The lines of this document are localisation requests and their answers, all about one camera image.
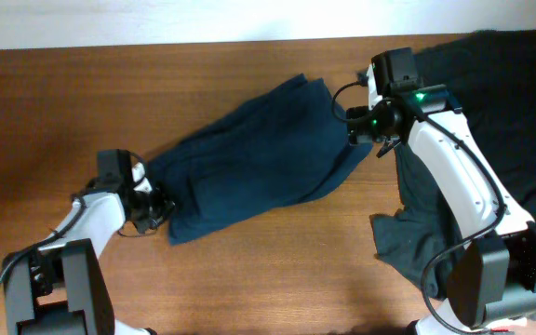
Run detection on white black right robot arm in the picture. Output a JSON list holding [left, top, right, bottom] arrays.
[[344, 47, 536, 334]]

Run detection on dark blue shorts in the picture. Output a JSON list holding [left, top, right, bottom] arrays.
[[149, 74, 372, 245]]

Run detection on dark grey t-shirt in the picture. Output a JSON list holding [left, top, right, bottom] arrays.
[[372, 31, 536, 285]]

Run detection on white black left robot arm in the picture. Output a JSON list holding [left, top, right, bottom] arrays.
[[0, 184, 175, 335]]

